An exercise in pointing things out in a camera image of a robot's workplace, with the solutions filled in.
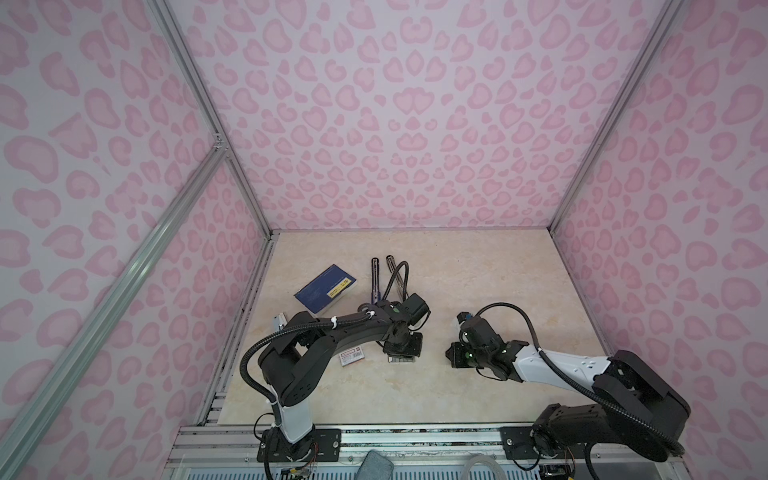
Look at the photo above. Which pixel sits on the dark blue booklet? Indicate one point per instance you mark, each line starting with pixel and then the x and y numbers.
pixel 325 289

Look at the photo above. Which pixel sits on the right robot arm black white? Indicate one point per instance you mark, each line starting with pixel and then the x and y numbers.
pixel 630 404

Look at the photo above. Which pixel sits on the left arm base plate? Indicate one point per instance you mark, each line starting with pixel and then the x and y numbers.
pixel 320 445

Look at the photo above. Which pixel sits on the aluminium diagonal frame bar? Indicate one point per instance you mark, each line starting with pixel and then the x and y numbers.
pixel 39 413

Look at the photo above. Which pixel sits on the aluminium corner frame post right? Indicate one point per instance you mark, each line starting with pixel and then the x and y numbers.
pixel 670 14

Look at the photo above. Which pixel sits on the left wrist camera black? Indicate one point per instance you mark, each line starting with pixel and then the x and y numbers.
pixel 414 308

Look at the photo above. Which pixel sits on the grey cloth pad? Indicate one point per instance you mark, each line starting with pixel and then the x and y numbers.
pixel 375 466

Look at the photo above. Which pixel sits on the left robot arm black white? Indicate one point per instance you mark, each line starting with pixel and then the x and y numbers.
pixel 293 360

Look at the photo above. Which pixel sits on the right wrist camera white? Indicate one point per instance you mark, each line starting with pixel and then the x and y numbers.
pixel 464 316

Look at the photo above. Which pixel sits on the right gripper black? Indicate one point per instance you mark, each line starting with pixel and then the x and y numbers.
pixel 454 348

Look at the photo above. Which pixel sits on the aluminium corner frame post left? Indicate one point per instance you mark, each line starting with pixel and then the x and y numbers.
pixel 166 19

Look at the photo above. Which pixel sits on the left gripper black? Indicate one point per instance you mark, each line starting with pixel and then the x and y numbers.
pixel 416 351

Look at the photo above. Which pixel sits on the small white clip object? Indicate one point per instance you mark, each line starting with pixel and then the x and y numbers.
pixel 279 321

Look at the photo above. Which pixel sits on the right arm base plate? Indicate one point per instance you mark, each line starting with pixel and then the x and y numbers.
pixel 529 443

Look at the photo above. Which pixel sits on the red white staple box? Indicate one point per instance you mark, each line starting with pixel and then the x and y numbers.
pixel 351 356

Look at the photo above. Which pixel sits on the staple tray with staples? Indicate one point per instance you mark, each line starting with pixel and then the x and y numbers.
pixel 401 359

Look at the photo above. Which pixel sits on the aluminium corner frame post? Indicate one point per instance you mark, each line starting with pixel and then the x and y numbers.
pixel 166 19
pixel 670 14

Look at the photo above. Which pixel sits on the aluminium front rail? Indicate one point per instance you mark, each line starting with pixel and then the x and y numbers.
pixel 418 451

